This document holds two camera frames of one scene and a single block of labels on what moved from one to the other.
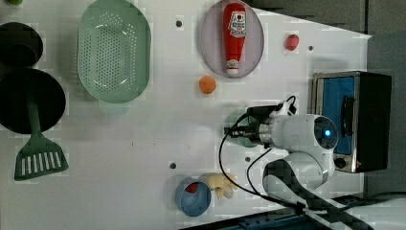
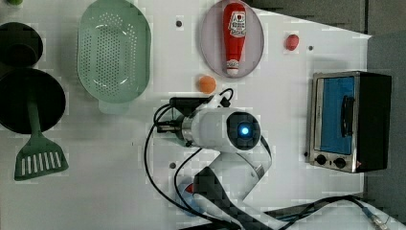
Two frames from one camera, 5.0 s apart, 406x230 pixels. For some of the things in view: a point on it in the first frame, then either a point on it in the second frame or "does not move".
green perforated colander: [113, 51] does not move
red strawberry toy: [292, 42] does not move
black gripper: [250, 130] → [173, 126]
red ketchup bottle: [235, 30] does not move
